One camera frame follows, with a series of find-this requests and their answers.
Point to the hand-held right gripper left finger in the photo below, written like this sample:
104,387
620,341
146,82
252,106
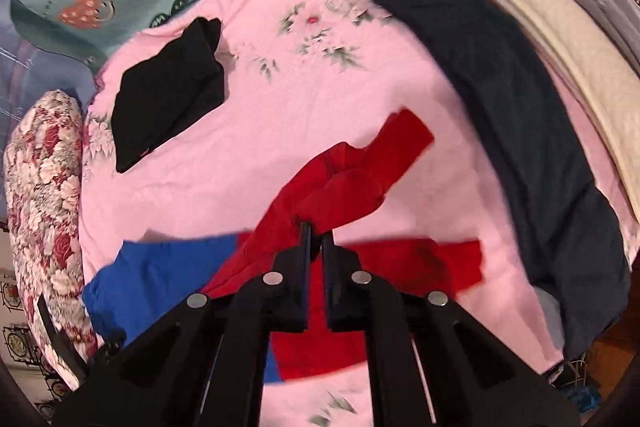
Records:
299,272

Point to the red floral pillow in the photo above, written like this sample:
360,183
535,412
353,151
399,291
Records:
45,217

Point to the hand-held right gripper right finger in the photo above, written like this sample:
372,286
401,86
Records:
334,277

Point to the dark navy pants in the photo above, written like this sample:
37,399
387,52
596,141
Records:
505,117

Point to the blue garment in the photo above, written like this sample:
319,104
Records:
150,282

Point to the red pants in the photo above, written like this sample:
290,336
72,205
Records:
345,192

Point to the pink floral bedsheet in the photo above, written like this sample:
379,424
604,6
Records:
280,107

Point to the black folded garment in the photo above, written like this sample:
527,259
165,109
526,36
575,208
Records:
165,92

